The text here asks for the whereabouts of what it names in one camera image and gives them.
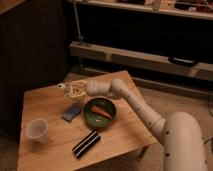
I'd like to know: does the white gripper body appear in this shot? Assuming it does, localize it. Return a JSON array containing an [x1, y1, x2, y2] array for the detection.
[[85, 80, 110, 96]]

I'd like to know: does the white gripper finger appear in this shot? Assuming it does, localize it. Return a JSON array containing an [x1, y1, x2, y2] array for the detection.
[[71, 81, 86, 98]]

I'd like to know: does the clear plastic bottle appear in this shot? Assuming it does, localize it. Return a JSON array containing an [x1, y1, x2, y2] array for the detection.
[[57, 81, 86, 99]]

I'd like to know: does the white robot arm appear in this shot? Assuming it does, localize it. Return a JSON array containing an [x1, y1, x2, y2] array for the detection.
[[83, 78, 208, 171]]

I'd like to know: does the orange carrot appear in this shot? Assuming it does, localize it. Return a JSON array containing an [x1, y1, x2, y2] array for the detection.
[[91, 105, 112, 119]]

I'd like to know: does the green bowl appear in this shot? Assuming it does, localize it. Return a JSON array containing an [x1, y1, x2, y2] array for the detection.
[[83, 97, 117, 129]]

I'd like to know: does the blue sponge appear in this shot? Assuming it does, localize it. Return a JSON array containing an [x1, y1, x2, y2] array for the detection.
[[62, 103, 82, 122]]

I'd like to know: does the black white striped case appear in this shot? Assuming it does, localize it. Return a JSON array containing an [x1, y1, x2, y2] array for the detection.
[[72, 131, 101, 159]]

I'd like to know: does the wooden table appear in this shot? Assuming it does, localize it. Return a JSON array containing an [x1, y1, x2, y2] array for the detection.
[[17, 69, 159, 171]]

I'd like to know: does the white paper cup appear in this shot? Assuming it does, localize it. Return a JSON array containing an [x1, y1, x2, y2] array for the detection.
[[25, 119, 50, 143]]

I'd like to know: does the metal pole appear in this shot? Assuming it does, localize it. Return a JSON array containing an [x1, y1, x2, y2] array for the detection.
[[73, 0, 83, 42]]

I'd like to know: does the long grey case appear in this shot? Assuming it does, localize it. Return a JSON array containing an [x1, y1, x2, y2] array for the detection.
[[69, 41, 213, 81]]

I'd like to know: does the white shelf board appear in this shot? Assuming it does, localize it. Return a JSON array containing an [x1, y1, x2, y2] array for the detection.
[[66, 0, 213, 22]]

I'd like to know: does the black case handle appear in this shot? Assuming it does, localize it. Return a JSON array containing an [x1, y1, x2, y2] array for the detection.
[[168, 57, 199, 67]]

